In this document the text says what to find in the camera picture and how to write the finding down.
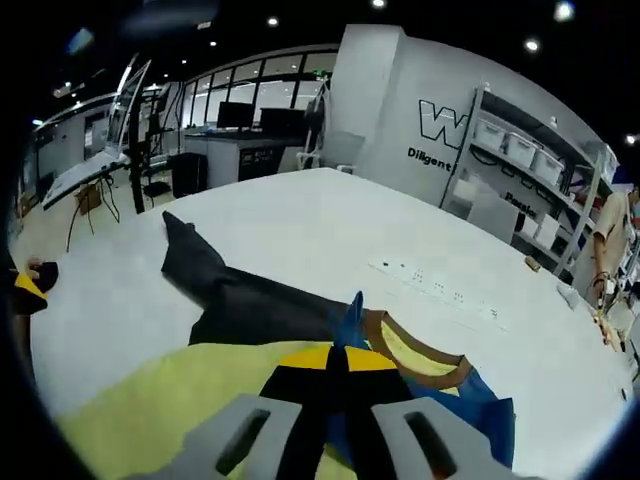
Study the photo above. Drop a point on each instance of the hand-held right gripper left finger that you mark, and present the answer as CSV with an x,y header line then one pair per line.
x,y
295,400

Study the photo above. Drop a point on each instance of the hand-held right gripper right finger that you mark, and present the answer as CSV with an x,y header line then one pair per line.
x,y
380,400

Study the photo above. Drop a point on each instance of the yellow blue grey garment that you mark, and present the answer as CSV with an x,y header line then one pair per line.
x,y
250,310

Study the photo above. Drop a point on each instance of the cardboard box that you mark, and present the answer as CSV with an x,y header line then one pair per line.
x,y
89,199

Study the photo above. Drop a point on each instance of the black stand pole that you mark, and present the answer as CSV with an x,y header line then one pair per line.
x,y
137,150

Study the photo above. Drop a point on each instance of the large tilted display screen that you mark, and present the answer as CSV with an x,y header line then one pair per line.
x,y
127,105

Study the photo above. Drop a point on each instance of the small brown block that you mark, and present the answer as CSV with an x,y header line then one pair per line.
x,y
532,264

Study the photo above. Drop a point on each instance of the grey panel chair back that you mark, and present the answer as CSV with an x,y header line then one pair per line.
x,y
492,217

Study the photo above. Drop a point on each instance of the white crumpled cloth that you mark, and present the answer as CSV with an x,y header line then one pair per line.
x,y
569,295

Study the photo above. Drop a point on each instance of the grey desk cabinet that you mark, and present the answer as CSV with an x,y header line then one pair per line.
x,y
245,157

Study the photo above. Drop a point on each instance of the black monitor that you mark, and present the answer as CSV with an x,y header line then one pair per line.
x,y
235,116
282,121

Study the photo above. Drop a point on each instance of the grey white office chair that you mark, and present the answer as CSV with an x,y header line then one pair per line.
x,y
340,150

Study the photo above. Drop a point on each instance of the grey metal shelf rack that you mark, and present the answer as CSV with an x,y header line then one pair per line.
x,y
530,190

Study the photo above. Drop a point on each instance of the white storage bin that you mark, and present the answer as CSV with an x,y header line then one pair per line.
x,y
522,149
547,164
491,132

